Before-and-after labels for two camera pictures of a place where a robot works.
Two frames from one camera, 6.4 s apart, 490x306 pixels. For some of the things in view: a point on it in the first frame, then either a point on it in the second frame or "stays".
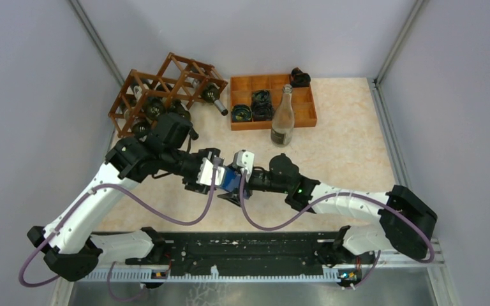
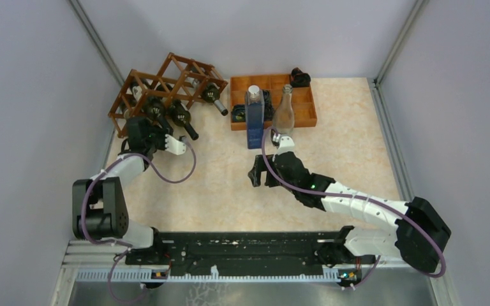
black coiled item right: (263, 109) stays
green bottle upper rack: (211, 94) stays
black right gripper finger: (233, 197) → (259, 166)
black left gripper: (193, 174) → (134, 128)
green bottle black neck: (176, 107) stays
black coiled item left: (242, 113) stays
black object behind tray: (298, 78) stays
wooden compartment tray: (242, 89) stays
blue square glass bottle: (232, 179) → (254, 103)
